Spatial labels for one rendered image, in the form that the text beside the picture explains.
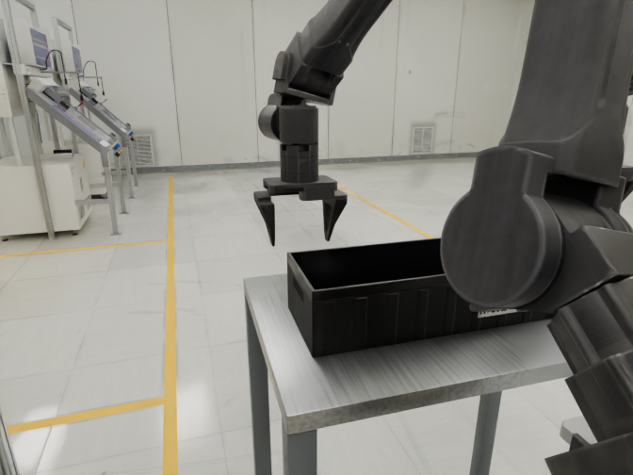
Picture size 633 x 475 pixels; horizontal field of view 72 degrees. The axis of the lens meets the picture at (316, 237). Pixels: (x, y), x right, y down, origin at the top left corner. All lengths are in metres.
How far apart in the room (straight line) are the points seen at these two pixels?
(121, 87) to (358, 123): 3.70
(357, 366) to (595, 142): 0.48
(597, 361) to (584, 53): 0.17
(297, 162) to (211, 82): 6.56
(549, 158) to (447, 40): 8.27
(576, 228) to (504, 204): 0.04
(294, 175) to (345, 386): 0.30
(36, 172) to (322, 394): 3.77
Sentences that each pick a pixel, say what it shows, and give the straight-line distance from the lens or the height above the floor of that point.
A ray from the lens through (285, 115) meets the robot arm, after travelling 0.64.
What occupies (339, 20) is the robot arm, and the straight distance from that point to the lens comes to 0.58.
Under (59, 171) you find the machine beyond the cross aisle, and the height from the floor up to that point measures 0.57.
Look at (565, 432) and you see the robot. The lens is 0.51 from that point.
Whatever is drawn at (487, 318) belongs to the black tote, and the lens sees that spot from 0.81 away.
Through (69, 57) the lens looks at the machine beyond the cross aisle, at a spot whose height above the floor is 1.54.
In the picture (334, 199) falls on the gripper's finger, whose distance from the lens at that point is 0.66.
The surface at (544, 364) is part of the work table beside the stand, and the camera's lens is 0.76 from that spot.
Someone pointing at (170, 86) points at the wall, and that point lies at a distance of 7.15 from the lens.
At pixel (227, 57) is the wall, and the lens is 7.22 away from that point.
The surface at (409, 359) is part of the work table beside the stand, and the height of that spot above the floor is 0.80.
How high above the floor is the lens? 1.19
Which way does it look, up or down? 18 degrees down
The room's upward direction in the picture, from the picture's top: straight up
